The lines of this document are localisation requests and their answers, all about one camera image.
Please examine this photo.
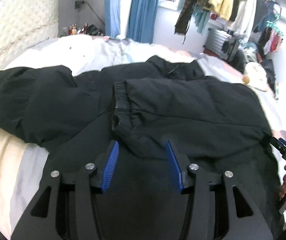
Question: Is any black jacket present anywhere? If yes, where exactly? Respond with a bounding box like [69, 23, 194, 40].
[0, 56, 284, 239]

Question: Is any pile of clothes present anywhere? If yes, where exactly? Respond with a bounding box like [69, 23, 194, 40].
[230, 28, 277, 97]

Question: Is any patchwork pastel quilt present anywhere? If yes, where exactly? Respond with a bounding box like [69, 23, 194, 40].
[0, 35, 286, 239]

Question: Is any cream cylindrical bolster pillow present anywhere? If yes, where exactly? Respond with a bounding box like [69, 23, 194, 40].
[242, 62, 269, 92]

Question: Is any teal clip hanger with socks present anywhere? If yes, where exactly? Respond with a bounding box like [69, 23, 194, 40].
[262, 21, 283, 55]

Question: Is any grey hard-shell suitcase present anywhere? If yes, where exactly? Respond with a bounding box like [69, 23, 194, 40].
[204, 28, 239, 62]

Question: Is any white hooded sweatshirt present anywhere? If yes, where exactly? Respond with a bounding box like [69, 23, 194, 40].
[225, 0, 257, 42]

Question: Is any teal hanging garment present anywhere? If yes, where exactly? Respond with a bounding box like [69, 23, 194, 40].
[192, 5, 211, 35]

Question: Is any yellow fleece jacket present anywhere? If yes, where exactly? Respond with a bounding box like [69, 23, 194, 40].
[205, 0, 244, 22]

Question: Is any brown plaid scarf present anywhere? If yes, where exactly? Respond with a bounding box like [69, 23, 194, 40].
[174, 0, 209, 42]

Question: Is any blue window curtain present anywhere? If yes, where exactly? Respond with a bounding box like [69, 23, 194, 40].
[127, 0, 159, 43]

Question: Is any cream quilted headboard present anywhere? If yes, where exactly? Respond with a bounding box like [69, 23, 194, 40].
[0, 0, 59, 70]

